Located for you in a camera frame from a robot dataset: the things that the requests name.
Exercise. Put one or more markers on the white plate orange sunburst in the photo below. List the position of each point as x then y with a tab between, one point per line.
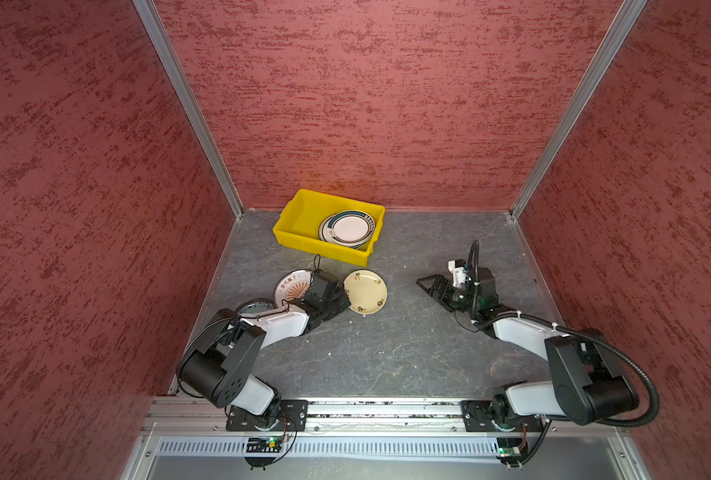
292	286

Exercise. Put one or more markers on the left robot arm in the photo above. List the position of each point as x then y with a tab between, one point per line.
218	364

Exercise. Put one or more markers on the yellow plastic bin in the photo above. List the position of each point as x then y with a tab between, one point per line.
300	222

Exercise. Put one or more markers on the aluminium corner post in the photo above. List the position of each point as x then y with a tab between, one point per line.
616	34
157	33

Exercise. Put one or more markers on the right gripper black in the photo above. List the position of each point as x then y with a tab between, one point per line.
437	280

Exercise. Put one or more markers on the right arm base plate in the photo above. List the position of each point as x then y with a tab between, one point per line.
490	416

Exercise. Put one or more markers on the right aluminium corner post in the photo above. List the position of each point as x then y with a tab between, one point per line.
616	34

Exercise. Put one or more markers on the cream plate small motifs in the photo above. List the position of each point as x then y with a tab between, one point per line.
366	291

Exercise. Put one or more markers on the controller board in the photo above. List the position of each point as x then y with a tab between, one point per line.
510	451
264	446

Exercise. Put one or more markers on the left aluminium corner post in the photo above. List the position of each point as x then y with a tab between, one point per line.
157	33

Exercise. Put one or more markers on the aluminium front rail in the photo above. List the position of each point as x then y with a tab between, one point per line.
336	416

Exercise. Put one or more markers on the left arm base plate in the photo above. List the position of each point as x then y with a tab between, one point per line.
283	415

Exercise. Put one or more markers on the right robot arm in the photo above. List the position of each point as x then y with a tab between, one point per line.
587	381

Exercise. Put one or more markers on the teal patterned small plate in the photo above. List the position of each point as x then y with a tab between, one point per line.
255	307

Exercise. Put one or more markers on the right controller board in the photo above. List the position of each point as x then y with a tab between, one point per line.
510	451

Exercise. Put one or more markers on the left controller board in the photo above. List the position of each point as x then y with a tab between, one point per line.
264	446

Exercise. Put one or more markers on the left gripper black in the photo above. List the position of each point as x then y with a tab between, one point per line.
344	300

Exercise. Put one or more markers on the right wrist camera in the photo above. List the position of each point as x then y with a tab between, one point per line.
459	275

